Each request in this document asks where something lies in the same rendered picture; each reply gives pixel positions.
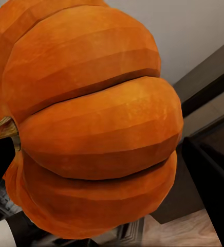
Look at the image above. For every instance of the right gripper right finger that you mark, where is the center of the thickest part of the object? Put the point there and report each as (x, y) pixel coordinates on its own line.
(206, 167)

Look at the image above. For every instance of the wood fireplace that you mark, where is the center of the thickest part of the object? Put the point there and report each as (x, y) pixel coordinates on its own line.
(126, 235)

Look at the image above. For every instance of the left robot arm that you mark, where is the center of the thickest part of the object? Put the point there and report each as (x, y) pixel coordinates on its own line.
(19, 231)

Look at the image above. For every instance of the cabinet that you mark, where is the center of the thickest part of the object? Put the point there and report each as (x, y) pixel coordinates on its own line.
(201, 93)

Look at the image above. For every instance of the pumpkin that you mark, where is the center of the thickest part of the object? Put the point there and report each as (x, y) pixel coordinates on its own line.
(93, 125)

